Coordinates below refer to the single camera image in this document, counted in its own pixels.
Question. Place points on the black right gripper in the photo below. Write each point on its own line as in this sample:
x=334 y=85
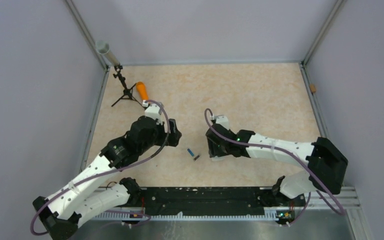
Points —
x=214 y=151

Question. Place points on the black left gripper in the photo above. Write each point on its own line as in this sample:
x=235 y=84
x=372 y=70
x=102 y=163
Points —
x=174 y=135

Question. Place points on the blue AA battery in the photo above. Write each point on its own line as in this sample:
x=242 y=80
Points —
x=190 y=152

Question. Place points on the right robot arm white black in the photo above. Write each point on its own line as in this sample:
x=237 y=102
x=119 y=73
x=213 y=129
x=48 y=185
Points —
x=323 y=165

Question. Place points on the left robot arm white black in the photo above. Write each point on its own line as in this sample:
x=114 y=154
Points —
x=65 y=211

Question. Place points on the black mini tripod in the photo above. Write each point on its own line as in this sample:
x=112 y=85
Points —
x=127 y=93

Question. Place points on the grey tube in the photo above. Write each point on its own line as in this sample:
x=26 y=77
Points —
x=103 y=48

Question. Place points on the small cork piece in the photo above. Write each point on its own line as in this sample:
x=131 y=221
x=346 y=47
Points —
x=312 y=88

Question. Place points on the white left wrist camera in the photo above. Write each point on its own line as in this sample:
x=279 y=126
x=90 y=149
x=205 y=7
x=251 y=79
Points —
x=153 y=110

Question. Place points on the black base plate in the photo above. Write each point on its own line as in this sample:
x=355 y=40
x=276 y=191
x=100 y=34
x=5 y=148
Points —
x=212 y=201

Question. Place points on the white cable duct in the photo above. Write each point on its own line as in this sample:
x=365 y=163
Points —
x=270 y=215

